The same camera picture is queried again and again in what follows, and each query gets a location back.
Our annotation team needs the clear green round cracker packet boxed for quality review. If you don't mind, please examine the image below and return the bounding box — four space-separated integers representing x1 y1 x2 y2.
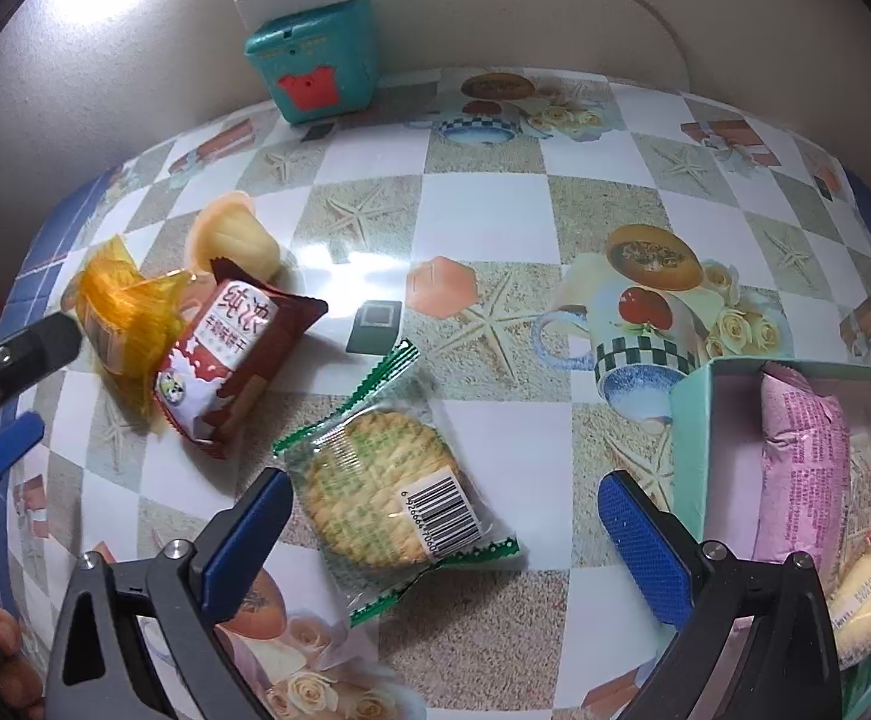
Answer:
273 340 522 628

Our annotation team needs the pink snack packet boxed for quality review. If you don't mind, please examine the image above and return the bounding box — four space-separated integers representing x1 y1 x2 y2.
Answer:
753 362 851 587

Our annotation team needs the yellow jelly cup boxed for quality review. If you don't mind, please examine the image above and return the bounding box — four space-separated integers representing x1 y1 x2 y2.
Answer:
184 190 281 283

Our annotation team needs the person's left hand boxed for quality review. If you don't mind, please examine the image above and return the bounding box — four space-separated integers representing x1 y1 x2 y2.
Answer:
0 523 47 720

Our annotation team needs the yellow wrapped snack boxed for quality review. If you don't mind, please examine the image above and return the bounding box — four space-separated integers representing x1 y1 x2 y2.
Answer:
71 236 193 419

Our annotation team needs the brown red milk biscuit packet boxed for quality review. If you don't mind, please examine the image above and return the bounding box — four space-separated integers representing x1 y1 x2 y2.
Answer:
152 257 328 458

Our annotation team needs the shallow teal white tray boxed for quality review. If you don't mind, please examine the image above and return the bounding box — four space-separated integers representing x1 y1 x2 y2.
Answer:
668 356 871 720

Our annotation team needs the checkered patterned tablecloth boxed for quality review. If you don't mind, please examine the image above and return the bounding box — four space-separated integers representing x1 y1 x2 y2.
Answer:
8 70 871 718

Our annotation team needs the teal box red label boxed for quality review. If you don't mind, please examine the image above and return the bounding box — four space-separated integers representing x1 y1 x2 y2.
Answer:
244 0 380 125

